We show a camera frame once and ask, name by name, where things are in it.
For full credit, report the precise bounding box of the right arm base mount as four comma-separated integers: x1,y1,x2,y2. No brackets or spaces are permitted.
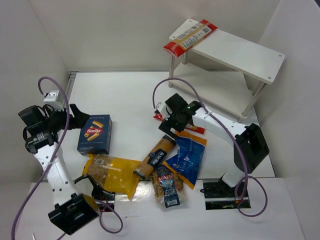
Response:
200,179,251,211

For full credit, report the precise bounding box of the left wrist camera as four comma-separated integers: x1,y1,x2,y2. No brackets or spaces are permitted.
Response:
43,90,64,111

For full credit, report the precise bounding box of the dark label spaghetti bag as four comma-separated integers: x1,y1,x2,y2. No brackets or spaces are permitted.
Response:
133,135,176,179

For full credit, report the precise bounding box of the Agnesi fusilli pasta bag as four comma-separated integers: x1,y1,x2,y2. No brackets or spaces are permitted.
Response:
150,165,186,210

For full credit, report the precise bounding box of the purple cable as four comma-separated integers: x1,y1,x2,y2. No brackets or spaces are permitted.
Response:
11,76,124,240
152,77,267,217

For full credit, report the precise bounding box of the white two-tier shelf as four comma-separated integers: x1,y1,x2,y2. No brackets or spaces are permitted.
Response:
168,29,285,123

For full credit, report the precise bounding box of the red spaghetti bag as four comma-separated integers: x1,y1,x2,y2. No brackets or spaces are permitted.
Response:
153,113,206,135
163,19,218,58

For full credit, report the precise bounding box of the red spaghetti bag on shelf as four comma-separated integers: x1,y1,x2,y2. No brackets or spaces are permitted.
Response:
163,19,218,58

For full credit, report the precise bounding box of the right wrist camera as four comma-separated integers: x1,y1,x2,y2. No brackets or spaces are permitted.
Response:
155,102,170,119

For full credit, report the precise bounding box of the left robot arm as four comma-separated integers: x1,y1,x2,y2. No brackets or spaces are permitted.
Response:
18,104,101,235

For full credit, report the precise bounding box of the yellow fusilli pasta bag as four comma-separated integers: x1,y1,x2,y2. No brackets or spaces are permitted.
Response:
82,154,141,200

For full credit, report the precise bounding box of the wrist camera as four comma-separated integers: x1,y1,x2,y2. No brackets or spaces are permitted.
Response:
155,102,170,119
43,90,64,111

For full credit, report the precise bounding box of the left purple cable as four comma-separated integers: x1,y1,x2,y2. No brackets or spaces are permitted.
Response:
11,76,124,240

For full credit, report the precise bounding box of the blue orange pasta bag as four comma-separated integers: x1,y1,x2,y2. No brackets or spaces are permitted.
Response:
163,131,207,190

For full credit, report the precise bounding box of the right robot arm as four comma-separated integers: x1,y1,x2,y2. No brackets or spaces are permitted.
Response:
155,93,270,195

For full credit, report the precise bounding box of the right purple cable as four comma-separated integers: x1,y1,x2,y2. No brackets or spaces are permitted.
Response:
152,77,267,217

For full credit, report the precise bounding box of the blue Barilla pasta box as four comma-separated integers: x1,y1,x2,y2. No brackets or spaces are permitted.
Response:
77,114,113,156

